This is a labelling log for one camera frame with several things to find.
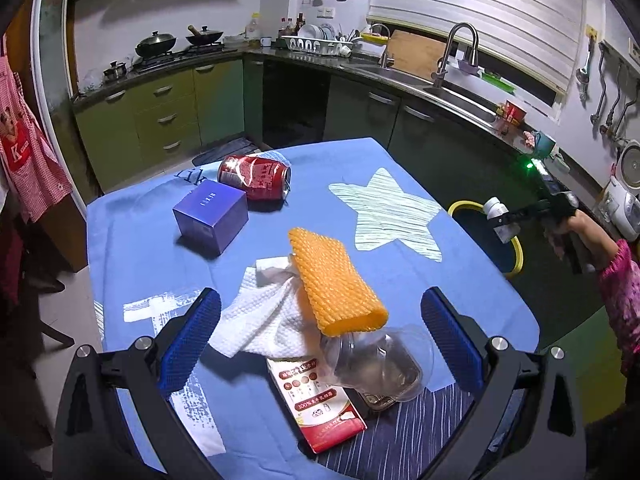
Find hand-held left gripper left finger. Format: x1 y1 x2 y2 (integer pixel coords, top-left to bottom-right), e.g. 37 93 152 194
52 287 226 480

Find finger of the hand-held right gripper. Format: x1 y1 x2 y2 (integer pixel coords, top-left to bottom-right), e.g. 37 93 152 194
490 200 552 224

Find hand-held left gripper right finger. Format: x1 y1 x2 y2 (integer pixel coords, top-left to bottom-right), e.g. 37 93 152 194
420 287 588 480

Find white plastic bottle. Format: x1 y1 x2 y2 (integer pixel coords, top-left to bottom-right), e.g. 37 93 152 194
482 196 521 242

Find yellow-rimmed bin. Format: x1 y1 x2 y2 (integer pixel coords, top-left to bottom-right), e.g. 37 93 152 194
446 199 525 281

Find clear plastic jar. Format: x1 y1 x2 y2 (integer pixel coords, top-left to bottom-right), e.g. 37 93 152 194
320 324 435 406

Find orange foam net sleeve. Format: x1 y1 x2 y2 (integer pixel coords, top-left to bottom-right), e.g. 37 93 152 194
288 227 389 337

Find person's right forearm pink sleeve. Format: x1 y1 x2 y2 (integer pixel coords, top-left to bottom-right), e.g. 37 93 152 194
597 237 640 376

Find person's right hand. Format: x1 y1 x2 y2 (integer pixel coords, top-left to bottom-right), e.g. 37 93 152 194
545 207 618 271

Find white rice cooker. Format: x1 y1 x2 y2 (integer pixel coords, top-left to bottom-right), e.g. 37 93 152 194
597 137 640 241

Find white paper towel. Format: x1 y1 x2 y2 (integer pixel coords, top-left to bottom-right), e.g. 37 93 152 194
208 255 326 359

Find hanging steel ladle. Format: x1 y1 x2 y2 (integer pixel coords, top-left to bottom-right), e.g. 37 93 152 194
590 42 610 126
600 57 626 136

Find hanging steel spoon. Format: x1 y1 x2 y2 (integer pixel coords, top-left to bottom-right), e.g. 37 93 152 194
576 39 596 102

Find green tray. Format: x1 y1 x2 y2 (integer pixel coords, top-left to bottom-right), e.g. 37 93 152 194
480 71 516 92

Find purple cardboard box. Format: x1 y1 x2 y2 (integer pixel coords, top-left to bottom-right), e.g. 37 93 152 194
172 183 249 253

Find dark wooden chair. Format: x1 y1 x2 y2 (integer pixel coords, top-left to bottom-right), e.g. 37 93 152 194
0 210 76 348

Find red and white carton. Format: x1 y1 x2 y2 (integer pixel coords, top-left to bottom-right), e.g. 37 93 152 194
266 355 368 455

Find tall steel faucet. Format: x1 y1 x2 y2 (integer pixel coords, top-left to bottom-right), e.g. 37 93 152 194
431 22 479 89

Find red drink can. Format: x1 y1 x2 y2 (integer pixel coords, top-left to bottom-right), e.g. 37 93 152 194
217 155 292 202

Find blue printed tablecloth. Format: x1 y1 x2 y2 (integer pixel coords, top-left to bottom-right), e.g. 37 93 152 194
86 136 541 480

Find steel sink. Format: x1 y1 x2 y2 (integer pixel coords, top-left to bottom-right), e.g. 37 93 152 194
350 62 501 126

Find dark green base cabinets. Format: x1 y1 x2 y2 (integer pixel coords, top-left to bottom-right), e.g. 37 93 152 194
242 57 551 211

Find wooden cutting board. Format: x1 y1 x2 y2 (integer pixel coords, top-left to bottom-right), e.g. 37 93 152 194
387 30 448 81

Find dark clothing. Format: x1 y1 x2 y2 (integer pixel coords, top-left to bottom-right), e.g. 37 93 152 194
585 400 640 480

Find dark floor mat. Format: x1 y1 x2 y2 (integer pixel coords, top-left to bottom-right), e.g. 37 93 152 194
192 135 273 165

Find small steel faucet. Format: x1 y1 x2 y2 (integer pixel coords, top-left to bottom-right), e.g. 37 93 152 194
367 23 396 68

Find light green base cabinets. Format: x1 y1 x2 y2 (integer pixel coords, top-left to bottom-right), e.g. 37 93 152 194
74 57 246 196

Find red checkered apron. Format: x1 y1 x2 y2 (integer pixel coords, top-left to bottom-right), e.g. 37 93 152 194
0 50 73 223

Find white dish rack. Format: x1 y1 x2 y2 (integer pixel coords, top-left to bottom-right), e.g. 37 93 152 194
278 35 353 57

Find white plates in rack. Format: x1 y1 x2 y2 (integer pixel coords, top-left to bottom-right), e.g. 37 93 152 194
297 24 336 41

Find gas stove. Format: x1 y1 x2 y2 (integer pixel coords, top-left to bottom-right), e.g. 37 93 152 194
132 42 226 68

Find dark sauce bottles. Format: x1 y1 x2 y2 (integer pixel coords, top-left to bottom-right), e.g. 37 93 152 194
277 12 306 36

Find black wok with lid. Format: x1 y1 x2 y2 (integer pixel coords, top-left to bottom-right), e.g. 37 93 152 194
135 31 178 58

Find black wok with wooden handle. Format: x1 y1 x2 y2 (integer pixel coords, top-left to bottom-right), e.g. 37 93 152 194
185 24 224 46

